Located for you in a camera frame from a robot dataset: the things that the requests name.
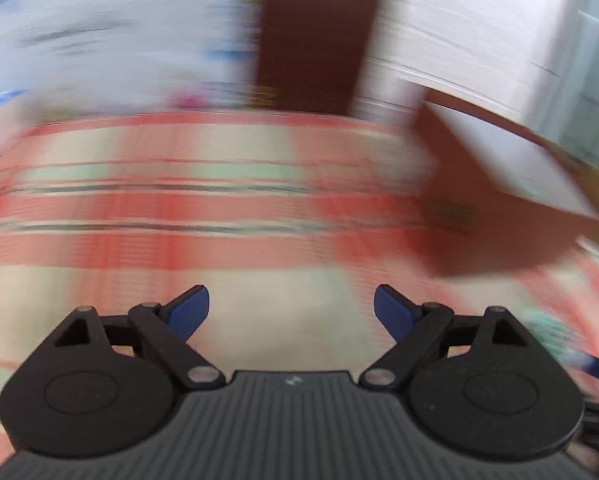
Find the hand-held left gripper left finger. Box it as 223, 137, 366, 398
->
54, 285, 225, 389

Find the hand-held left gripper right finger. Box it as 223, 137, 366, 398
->
360, 284, 535, 391

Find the brown cardboard box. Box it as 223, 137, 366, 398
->
404, 90, 599, 279

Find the green snack packet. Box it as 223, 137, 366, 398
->
522, 307, 576, 362

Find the red plaid tablecloth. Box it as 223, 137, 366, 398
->
0, 112, 599, 480

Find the brown chair back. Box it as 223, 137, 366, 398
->
252, 0, 381, 117

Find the floral plastic bag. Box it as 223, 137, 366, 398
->
0, 0, 265, 116

